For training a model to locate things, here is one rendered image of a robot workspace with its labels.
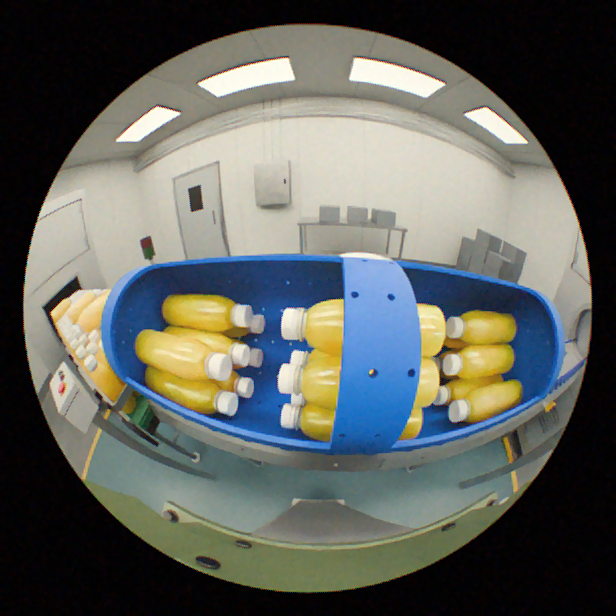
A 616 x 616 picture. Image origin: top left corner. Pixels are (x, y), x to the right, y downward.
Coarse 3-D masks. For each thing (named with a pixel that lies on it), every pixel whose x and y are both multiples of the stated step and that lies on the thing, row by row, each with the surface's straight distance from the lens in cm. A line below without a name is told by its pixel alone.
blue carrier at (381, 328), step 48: (144, 288) 45; (192, 288) 50; (240, 288) 41; (288, 288) 37; (336, 288) 36; (384, 288) 17; (432, 288) 40; (480, 288) 45; (528, 288) 48; (384, 336) 15; (528, 336) 53; (144, 384) 48; (384, 384) 15; (528, 384) 54; (240, 432) 23; (288, 432) 32; (336, 432) 17; (384, 432) 18; (432, 432) 37
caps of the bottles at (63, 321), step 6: (78, 294) 181; (60, 318) 148; (66, 318) 130; (60, 324) 130; (66, 324) 123; (72, 324) 106; (66, 330) 105; (72, 330) 99; (72, 336) 94; (72, 342) 82; (72, 348) 82
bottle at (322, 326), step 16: (320, 304) 22; (336, 304) 21; (304, 320) 22; (320, 320) 20; (336, 320) 20; (432, 320) 23; (304, 336) 23; (320, 336) 21; (336, 336) 20; (432, 336) 23; (336, 352) 22; (432, 352) 25
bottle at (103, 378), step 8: (96, 360) 59; (96, 368) 58; (104, 368) 59; (96, 376) 58; (104, 376) 58; (112, 376) 60; (96, 384) 59; (104, 384) 58; (112, 384) 59; (120, 384) 62; (104, 392) 60; (112, 392) 60; (120, 392) 61; (112, 400) 62; (128, 400) 63; (128, 408) 64
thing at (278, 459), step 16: (160, 416) 63; (528, 416) 87; (192, 432) 54; (496, 432) 67; (224, 448) 51; (240, 448) 46; (448, 448) 52; (464, 448) 59; (288, 464) 46; (304, 464) 45; (320, 464) 44; (336, 464) 43; (352, 464) 44; (368, 464) 45; (384, 464) 46; (400, 464) 49; (416, 464) 52
